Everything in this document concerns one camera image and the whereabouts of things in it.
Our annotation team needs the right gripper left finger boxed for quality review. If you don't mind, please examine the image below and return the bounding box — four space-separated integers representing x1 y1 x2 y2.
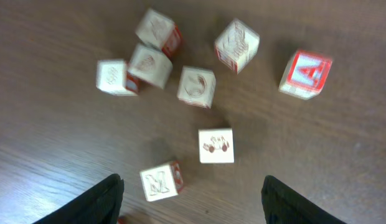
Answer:
34 174 125 224

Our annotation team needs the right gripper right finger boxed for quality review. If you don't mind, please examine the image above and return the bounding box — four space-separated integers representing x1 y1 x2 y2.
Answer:
261 175 346 224

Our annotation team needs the wooden block blue side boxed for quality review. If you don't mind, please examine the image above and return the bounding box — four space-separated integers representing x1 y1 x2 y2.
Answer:
139 161 184 202

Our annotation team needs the wooden block car picture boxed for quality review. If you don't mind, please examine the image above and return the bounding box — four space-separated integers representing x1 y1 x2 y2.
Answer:
198 128 235 164

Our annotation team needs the wooden block far left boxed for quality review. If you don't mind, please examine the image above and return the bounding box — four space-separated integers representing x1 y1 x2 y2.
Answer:
96 59 139 96

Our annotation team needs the wooden block red letter A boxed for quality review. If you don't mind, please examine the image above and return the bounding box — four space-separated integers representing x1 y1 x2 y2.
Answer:
278 49 333 100

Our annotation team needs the wooden block center red base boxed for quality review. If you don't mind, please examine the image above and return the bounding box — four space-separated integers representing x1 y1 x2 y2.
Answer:
177 66 216 108

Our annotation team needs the wooden block leaf picture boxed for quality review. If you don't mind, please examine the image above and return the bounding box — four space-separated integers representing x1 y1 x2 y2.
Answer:
128 44 173 89

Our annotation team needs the wooden block red side top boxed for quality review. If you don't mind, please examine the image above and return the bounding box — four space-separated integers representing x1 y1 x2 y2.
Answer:
214 18 260 74

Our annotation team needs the wooden block top left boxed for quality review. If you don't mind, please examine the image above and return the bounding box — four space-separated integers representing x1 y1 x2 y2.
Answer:
136 9 182 58

